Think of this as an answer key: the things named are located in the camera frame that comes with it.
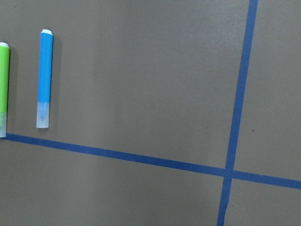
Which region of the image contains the green marker pen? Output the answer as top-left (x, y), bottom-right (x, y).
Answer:
top-left (0, 42), bottom-right (10, 138)

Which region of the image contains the blue marker pen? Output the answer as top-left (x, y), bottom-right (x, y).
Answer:
top-left (36, 29), bottom-right (54, 129)

